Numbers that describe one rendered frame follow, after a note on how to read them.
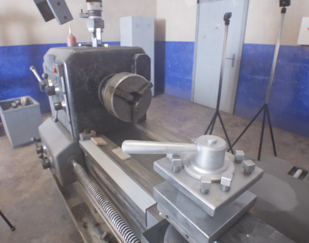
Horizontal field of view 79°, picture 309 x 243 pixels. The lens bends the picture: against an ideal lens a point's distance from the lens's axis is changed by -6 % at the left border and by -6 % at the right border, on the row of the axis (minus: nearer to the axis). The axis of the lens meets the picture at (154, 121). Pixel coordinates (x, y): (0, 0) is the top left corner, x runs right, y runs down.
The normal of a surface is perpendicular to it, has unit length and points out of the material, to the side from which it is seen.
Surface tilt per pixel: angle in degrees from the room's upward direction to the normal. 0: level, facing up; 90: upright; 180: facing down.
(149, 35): 90
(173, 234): 0
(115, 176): 36
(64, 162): 90
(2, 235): 0
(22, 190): 0
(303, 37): 90
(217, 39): 90
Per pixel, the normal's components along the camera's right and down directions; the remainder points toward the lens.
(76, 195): 0.00, -0.92
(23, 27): 0.62, 0.30
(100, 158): -0.46, -0.61
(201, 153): -0.74, 0.26
